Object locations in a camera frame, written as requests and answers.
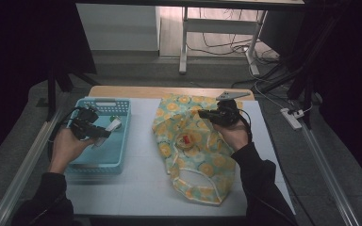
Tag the white power strip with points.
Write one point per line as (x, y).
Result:
(290, 119)

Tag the person's left hand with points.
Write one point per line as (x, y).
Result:
(64, 150)

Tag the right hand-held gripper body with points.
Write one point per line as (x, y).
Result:
(226, 114)

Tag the person's right hand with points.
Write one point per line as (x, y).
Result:
(235, 135)

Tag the small green round container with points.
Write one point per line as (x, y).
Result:
(114, 118)

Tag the yellow floral fabric bag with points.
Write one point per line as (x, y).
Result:
(169, 125)

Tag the dark curtain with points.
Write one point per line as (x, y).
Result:
(19, 47)
(358, 78)

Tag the aluminium rail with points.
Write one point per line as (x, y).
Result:
(326, 175)
(28, 166)

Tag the black metal stand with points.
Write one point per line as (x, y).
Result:
(52, 94)
(308, 94)

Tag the light blue perforated plastic basket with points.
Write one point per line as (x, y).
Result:
(113, 150)

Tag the white squeeze tube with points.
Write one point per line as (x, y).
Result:
(113, 125)

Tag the clear round box red content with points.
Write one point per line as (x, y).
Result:
(187, 140)

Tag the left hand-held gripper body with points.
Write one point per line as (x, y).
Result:
(85, 125)

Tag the white metal frame desk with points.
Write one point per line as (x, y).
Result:
(220, 26)

